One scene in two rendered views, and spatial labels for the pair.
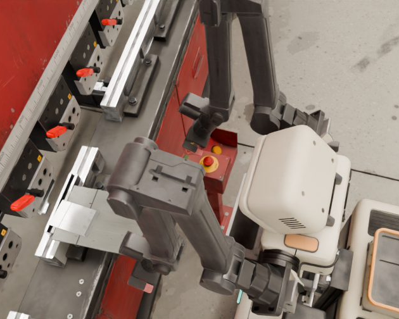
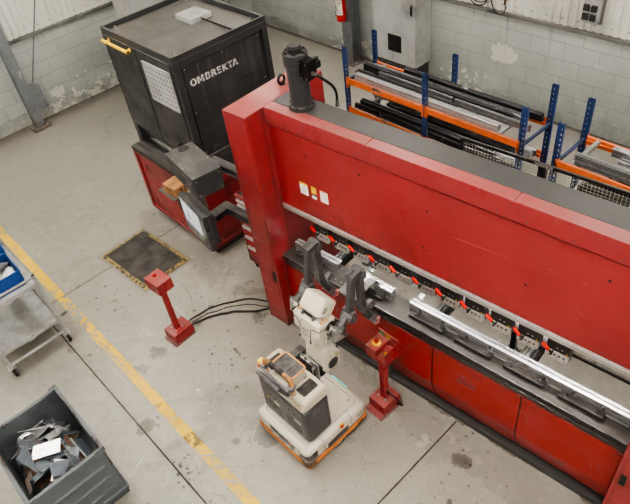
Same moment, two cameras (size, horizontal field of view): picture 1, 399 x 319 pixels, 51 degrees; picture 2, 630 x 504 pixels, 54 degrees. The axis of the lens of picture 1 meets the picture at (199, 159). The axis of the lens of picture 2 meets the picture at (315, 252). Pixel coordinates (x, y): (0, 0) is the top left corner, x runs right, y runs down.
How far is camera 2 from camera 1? 4.11 m
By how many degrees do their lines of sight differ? 66
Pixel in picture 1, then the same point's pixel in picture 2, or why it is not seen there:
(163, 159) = (312, 245)
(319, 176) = (310, 303)
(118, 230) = not seen: hidden behind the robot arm
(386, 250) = (297, 367)
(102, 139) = (403, 302)
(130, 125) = (405, 313)
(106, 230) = not seen: hidden behind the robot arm
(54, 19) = (396, 251)
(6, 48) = (376, 233)
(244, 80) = (498, 470)
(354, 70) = not seen: outside the picture
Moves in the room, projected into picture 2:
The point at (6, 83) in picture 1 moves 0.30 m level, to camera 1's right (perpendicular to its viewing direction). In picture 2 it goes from (370, 236) to (358, 263)
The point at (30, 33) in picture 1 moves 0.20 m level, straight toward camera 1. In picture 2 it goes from (385, 241) to (358, 244)
